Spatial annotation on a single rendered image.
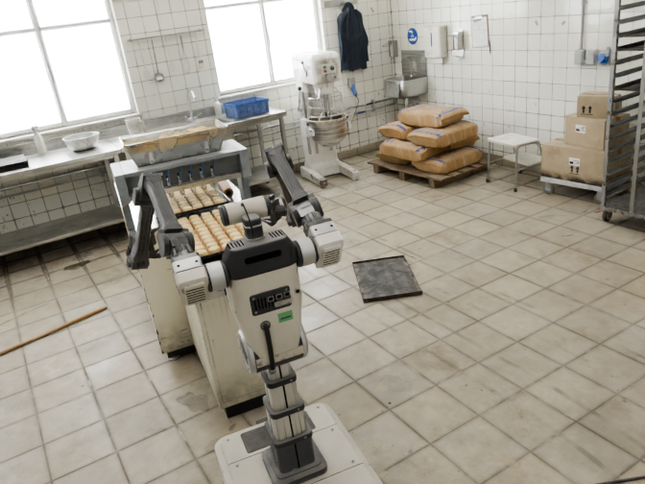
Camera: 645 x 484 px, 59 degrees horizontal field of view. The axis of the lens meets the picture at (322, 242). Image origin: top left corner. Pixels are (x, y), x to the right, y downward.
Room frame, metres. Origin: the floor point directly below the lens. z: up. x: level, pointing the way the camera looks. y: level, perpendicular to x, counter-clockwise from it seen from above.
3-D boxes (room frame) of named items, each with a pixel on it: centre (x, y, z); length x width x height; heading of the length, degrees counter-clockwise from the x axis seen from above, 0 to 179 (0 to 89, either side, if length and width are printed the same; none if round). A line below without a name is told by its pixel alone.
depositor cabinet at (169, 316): (3.64, 0.90, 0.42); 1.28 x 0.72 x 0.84; 20
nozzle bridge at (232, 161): (3.19, 0.74, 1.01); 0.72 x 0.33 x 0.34; 110
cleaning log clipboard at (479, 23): (6.26, -1.91, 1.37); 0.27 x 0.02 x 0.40; 28
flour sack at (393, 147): (6.05, -1.09, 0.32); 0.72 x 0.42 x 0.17; 33
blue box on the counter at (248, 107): (6.15, 0.61, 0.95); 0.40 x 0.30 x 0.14; 121
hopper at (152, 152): (3.19, 0.74, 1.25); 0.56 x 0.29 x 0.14; 110
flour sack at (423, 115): (6.11, -1.33, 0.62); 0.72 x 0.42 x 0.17; 35
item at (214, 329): (2.72, 0.57, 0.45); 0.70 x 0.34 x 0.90; 20
